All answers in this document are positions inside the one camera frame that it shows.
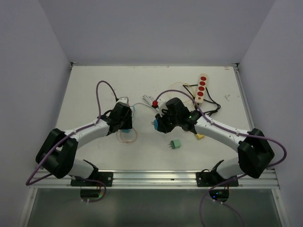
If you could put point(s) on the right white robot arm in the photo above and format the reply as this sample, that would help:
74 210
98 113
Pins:
253 152

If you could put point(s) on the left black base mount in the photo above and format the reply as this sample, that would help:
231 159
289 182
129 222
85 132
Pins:
94 179

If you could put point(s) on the blue charger cube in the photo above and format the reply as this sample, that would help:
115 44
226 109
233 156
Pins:
156 125

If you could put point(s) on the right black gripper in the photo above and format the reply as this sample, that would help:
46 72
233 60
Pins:
162 126

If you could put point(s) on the green charger plug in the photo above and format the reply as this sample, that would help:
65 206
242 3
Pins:
175 144

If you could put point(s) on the yellow olive charger plug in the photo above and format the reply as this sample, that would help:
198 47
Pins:
199 136

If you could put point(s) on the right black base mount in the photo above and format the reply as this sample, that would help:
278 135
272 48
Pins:
210 178

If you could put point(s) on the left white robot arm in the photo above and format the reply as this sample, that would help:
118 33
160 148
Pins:
58 152

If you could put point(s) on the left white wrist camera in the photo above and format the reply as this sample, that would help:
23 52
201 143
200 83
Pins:
124 100

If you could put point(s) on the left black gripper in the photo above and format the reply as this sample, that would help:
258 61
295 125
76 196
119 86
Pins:
128 125

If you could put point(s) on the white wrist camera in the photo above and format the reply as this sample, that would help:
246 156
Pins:
159 106
124 100

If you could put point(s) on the aluminium front rail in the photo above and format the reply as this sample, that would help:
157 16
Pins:
156 179

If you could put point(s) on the cream power strip red sockets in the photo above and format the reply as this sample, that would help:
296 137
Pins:
201 88

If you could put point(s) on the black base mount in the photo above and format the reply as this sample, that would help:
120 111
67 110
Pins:
94 179
210 178

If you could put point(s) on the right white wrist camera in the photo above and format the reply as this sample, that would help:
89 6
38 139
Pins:
159 106

